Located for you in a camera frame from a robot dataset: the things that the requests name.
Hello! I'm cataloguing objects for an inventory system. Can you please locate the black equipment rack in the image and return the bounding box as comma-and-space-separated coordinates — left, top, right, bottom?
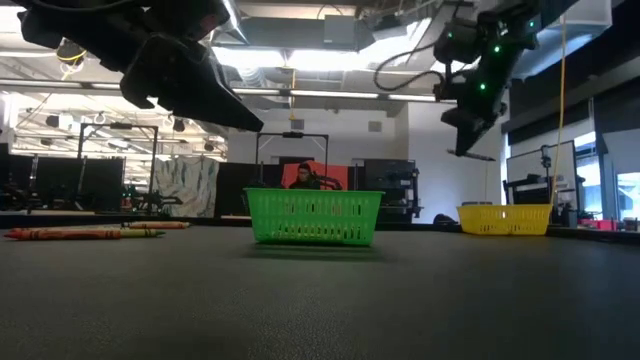
349, 158, 424, 225

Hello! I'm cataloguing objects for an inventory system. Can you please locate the green plastic basket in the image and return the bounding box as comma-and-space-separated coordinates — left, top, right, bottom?
243, 187, 385, 247

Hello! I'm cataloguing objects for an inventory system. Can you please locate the black rounded bag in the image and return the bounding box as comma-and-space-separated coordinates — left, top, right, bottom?
431, 213, 460, 232

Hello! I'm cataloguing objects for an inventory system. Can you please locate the black rig frame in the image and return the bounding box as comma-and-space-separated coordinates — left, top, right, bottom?
255, 131, 330, 191
76, 121, 160, 211

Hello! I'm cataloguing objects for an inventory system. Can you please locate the grey ceiling box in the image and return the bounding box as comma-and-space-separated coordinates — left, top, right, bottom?
322, 13, 360, 49

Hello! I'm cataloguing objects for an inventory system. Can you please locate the black partition panel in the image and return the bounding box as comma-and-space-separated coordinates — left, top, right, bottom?
214, 162, 284, 220
0, 153, 126, 212

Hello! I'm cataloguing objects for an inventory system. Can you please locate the white board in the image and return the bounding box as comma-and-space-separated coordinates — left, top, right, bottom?
505, 140, 580, 191

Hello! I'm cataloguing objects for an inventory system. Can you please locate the red crayon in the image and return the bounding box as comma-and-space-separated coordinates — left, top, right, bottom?
3, 228, 122, 242

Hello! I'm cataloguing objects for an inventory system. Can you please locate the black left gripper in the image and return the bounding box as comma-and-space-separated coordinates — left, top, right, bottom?
17, 0, 265, 134

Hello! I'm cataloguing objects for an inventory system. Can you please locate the orange partition panel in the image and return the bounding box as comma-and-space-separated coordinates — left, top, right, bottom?
280, 159, 350, 192

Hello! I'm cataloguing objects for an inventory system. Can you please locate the person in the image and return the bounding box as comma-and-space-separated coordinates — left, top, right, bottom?
288, 162, 322, 191

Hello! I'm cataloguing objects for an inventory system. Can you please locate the black round ceiling fixture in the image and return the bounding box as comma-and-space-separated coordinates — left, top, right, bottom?
54, 38, 89, 76

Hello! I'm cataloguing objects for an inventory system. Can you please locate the long ceiling light strip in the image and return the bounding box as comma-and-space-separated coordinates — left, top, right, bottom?
232, 85, 454, 105

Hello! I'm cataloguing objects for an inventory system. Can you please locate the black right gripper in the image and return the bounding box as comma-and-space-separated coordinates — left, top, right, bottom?
433, 54, 512, 158

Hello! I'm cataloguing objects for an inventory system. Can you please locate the pink box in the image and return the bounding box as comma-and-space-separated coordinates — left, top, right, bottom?
577, 217, 620, 233

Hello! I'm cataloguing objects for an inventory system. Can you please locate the small black tripod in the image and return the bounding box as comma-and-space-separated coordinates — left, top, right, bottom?
539, 144, 554, 206

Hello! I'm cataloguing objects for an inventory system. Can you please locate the grey patterned sheet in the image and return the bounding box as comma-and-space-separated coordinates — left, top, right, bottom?
151, 155, 221, 219

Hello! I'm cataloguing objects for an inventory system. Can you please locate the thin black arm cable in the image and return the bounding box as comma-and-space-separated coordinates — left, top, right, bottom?
372, 41, 449, 94

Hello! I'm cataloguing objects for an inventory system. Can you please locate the yellow plastic basket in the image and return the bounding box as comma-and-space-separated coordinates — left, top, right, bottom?
456, 203, 554, 237

